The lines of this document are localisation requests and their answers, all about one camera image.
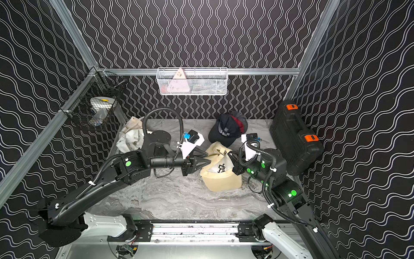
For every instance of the white cap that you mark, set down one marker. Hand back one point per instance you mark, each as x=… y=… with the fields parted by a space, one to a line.
x=130 y=139

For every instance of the aluminium frame post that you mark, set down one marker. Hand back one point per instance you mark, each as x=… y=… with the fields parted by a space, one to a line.
x=76 y=35
x=313 y=45

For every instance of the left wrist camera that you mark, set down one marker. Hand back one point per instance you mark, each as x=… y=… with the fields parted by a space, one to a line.
x=191 y=140

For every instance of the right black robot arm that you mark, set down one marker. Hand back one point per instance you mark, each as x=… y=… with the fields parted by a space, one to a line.
x=283 y=195

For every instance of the black wire basket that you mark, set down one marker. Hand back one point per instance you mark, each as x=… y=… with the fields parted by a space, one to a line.
x=103 y=85

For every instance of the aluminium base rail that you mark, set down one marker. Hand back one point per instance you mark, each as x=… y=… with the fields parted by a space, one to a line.
x=204 y=232

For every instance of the aluminium frame post left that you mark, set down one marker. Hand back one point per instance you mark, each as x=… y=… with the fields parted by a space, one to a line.
x=76 y=35

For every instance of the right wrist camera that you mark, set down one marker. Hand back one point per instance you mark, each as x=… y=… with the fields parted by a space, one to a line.
x=254 y=140

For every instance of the black tool case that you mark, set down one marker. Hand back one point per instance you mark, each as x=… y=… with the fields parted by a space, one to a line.
x=298 y=144

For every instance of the grey and red cap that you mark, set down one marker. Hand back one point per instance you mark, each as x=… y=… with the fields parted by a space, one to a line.
x=240 y=120

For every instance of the cream cap with text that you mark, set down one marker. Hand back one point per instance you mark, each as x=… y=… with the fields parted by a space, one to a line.
x=134 y=127

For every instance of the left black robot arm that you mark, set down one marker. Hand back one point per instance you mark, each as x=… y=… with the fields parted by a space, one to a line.
x=64 y=218

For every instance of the pink triangle card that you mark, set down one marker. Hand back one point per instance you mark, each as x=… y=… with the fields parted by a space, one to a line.
x=179 y=83

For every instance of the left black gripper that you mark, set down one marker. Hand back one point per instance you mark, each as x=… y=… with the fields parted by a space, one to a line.
x=187 y=165

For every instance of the aluminium back crossbar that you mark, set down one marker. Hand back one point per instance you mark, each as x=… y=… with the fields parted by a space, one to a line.
x=230 y=72

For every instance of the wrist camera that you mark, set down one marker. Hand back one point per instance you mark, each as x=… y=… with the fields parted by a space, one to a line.
x=191 y=140
x=254 y=140

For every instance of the aluminium left side rail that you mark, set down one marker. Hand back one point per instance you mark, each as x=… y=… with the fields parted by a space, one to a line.
x=20 y=169

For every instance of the tan cap with logo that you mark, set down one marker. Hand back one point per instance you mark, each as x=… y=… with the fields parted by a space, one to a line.
x=218 y=175

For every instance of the aluminium frame post right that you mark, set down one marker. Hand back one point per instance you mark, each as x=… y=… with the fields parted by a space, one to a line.
x=313 y=45

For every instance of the dark navy cap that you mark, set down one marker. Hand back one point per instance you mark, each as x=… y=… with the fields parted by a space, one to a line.
x=225 y=130

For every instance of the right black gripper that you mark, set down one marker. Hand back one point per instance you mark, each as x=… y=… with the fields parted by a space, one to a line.
x=240 y=155

